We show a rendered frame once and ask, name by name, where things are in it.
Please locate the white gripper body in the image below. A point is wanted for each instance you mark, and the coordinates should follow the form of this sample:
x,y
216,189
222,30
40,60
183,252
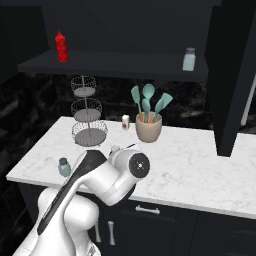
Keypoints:
x,y
115,148

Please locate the black drawer front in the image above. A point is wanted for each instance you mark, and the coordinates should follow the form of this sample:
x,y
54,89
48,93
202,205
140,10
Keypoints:
x,y
166,213
226,223

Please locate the clear shaker with grey cap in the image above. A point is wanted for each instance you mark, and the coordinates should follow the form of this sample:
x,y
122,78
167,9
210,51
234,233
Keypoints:
x,y
189,61

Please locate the white condiment bottle red label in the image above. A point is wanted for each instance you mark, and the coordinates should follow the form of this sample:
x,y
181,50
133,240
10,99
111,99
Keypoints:
x,y
125,122

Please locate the black open wall cabinet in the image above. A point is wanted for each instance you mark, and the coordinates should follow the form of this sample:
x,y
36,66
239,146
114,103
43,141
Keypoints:
x,y
126,63

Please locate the teal spatula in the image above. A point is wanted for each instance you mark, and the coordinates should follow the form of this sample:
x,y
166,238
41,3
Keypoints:
x,y
136,95
162,101

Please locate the large teal spoon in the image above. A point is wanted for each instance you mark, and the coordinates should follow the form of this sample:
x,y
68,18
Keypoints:
x,y
148,90

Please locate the small teal spoon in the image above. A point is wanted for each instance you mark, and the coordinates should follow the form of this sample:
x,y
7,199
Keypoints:
x,y
146,107

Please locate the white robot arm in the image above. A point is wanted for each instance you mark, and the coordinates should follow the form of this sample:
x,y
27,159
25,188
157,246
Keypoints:
x,y
110,180

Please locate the black cabinet door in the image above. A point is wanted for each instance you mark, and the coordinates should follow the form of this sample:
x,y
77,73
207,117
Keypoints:
x,y
20,40
230,76

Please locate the beige utensil pot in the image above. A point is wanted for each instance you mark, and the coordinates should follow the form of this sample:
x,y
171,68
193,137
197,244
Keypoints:
x,y
148,130

